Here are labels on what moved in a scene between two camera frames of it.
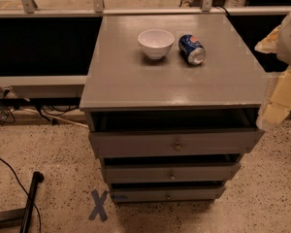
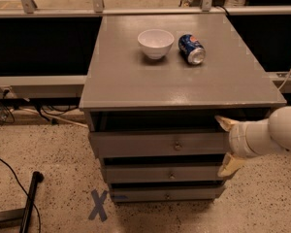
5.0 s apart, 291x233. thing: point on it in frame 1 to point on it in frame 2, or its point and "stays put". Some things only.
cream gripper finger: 270,44 to 247,139
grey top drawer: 174,133 stays put
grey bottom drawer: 162,191 stays put
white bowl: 156,43 stays put
